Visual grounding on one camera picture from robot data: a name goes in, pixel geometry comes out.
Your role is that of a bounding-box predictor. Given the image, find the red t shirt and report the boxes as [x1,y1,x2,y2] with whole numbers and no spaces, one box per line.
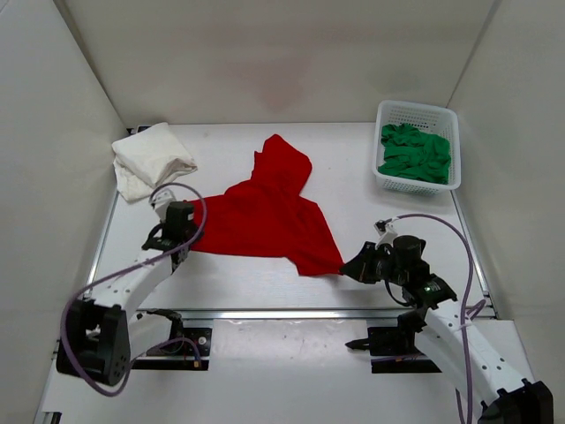
[192,134,343,276]

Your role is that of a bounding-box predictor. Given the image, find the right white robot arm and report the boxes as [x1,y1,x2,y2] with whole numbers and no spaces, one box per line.
[341,235,554,423]

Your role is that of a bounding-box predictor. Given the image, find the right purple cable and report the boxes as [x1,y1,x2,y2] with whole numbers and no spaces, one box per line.
[374,213,487,424]

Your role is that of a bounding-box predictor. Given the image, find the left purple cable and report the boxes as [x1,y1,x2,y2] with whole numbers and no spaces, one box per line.
[59,182,209,398]

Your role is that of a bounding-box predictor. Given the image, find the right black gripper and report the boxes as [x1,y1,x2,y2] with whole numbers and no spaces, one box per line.
[339,242,407,285]

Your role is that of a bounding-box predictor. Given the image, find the purple cable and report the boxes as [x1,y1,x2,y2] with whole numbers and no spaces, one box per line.
[59,182,209,398]
[374,213,487,424]

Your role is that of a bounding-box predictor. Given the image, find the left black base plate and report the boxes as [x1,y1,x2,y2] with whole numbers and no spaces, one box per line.
[132,326,213,372]

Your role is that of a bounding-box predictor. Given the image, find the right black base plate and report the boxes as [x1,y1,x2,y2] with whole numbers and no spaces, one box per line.
[345,327,440,375]

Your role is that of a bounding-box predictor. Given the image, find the green t shirt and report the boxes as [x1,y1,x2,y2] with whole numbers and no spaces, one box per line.
[377,124,452,185]

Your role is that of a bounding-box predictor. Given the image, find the white plastic basket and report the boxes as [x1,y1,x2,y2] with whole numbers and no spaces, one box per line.
[372,100,461,194]

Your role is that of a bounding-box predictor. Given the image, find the aluminium rail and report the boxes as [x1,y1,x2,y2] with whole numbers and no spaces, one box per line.
[177,308,406,321]

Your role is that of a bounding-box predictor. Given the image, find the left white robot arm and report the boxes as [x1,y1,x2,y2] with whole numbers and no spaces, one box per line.
[56,200,202,387]

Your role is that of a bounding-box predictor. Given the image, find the white t shirt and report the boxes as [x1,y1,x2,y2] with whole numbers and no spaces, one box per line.
[111,122,198,203]

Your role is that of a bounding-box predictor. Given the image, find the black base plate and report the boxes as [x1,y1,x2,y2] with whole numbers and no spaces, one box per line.
[345,327,440,375]
[132,326,213,372]

